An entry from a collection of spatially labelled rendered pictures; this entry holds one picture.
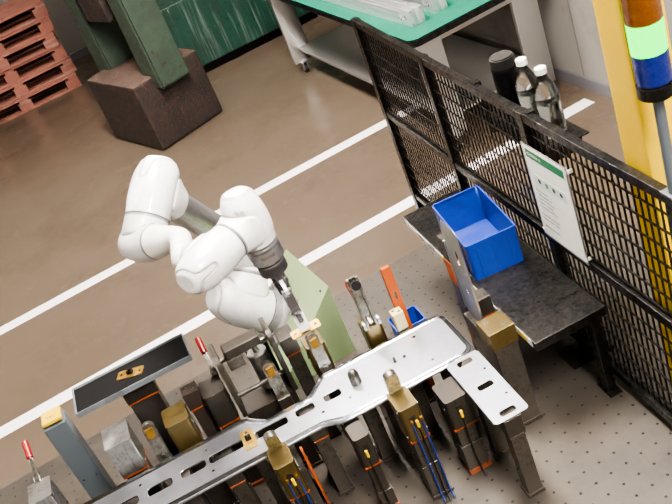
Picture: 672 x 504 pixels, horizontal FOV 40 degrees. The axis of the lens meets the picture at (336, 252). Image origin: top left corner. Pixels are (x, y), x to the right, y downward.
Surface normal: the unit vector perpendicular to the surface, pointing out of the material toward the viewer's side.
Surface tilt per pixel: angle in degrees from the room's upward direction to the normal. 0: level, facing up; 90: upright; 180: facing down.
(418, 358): 0
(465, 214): 90
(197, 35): 90
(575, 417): 0
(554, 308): 0
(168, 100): 90
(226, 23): 90
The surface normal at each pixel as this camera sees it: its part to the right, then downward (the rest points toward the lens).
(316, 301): -0.81, -0.26
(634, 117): -0.88, 0.45
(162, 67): 0.64, 0.18
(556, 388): -0.33, -0.80
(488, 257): 0.24, 0.45
